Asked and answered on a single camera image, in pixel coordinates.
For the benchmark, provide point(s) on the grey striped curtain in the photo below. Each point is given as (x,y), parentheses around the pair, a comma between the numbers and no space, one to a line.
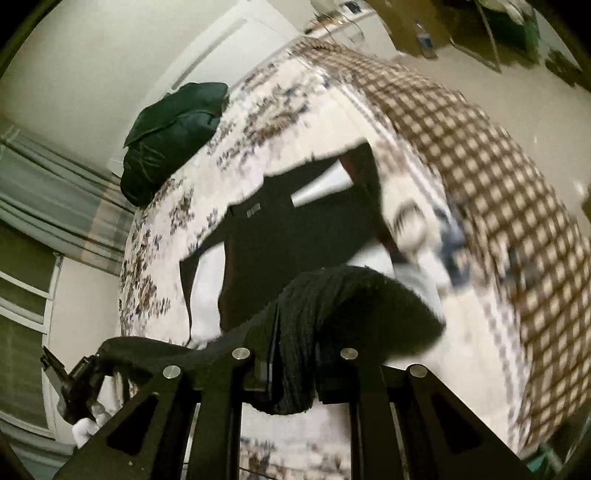
(51,194)

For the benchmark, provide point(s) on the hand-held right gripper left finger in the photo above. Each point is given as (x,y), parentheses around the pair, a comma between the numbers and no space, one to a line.
(258,350)

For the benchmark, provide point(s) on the black knitted garment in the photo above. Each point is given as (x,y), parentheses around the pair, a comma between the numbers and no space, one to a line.
(323,314)

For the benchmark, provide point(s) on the black and white garment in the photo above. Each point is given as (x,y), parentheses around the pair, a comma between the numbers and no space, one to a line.
(286,230)

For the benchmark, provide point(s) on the floral printed blanket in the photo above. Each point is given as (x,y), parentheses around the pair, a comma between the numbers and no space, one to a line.
(286,115)

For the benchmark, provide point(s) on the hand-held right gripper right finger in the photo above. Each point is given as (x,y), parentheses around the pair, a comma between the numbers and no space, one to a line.
(337,369)

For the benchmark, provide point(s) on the white window frame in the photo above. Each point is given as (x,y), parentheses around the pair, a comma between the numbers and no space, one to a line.
(41,318)

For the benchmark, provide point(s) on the green cloth pile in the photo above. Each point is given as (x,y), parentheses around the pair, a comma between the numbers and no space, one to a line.
(512,23)

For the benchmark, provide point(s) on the person's left hand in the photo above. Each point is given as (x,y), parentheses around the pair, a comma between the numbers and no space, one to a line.
(87,427)

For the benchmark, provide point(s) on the brown checkered blanket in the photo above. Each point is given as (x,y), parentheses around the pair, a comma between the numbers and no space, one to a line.
(498,184)

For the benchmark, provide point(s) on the white navy printed cloth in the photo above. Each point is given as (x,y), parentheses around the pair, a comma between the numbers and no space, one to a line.
(443,240)

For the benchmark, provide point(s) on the dark green jacket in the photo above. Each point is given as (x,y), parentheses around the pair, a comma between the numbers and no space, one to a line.
(166,138)

